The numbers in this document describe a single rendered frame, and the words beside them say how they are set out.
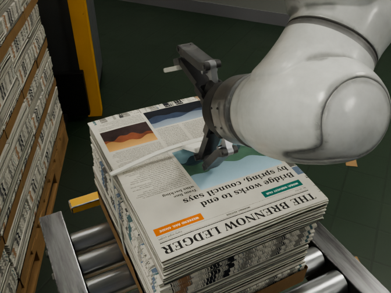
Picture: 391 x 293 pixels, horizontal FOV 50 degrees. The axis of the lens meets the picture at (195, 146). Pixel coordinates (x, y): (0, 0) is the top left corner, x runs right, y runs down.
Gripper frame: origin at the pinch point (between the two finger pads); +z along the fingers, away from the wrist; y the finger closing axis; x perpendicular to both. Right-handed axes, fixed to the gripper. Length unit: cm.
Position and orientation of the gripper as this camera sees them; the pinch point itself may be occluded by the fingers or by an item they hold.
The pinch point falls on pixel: (181, 107)
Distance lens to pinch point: 72.7
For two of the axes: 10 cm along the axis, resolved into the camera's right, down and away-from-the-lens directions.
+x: 9.0, -2.6, 3.6
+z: -3.9, -1.0, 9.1
